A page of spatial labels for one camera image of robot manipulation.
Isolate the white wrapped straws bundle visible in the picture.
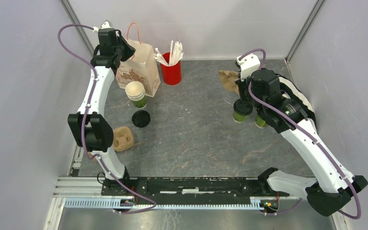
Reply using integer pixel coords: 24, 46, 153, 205
154, 40, 184, 67

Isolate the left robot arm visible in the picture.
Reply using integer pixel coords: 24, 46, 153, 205
68, 27, 135, 196

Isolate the black white striped cloth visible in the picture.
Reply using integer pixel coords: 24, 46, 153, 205
276, 74, 316, 123

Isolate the green paper coffee cup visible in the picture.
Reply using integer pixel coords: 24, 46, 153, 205
255, 115, 267, 128

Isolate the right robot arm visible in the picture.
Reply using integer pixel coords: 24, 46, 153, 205
234, 68, 368, 219

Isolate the cardboard cup carrier tray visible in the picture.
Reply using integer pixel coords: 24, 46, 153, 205
89, 126, 135, 161

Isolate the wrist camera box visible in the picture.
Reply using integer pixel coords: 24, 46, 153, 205
236, 53, 261, 81
98, 20, 115, 33

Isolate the brown paper takeout bag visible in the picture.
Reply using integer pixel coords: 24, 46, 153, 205
115, 22, 161, 97

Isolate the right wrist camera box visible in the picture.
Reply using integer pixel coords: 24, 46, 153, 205
236, 53, 261, 81

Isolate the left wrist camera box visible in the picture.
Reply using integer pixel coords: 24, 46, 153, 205
98, 20, 115, 33

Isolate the stack of black lids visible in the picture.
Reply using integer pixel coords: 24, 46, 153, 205
131, 110, 151, 128

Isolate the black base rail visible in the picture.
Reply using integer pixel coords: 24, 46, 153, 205
97, 177, 289, 207

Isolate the red cup holder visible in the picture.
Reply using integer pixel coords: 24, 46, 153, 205
161, 61, 182, 85

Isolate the stack of paper cups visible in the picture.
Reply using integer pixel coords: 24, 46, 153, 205
125, 81, 147, 108

